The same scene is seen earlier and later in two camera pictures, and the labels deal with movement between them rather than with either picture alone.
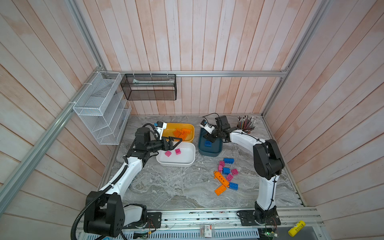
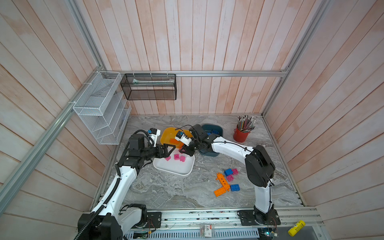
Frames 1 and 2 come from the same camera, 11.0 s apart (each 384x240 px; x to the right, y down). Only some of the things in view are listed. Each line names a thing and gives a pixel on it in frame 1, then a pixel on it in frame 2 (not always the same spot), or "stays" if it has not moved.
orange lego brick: x=220 y=190 stays
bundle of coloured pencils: x=246 y=124 stays
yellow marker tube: x=295 y=230 stays
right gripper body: x=215 y=134 -> x=195 y=145
